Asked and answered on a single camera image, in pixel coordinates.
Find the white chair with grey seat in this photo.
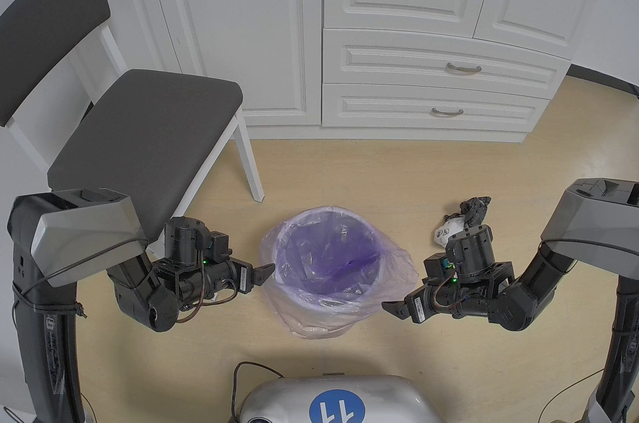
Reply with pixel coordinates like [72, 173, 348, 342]
[0, 0, 264, 244]

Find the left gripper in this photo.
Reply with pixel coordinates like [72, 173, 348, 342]
[207, 258, 277, 296]

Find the crumpled white paper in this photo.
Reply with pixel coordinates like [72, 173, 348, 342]
[433, 217, 467, 246]

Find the purple plastic bag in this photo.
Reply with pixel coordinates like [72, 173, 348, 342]
[260, 206, 419, 340]

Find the black plastic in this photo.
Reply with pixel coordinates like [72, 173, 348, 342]
[446, 195, 492, 228]

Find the white trash bin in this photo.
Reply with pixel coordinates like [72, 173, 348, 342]
[272, 209, 387, 337]

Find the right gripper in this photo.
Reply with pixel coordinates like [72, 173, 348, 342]
[382, 283, 455, 325]

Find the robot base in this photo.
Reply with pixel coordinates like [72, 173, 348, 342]
[241, 373, 440, 423]

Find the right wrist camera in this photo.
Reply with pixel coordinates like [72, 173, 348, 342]
[423, 253, 452, 284]

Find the thin black cable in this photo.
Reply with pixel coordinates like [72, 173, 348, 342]
[541, 371, 608, 423]

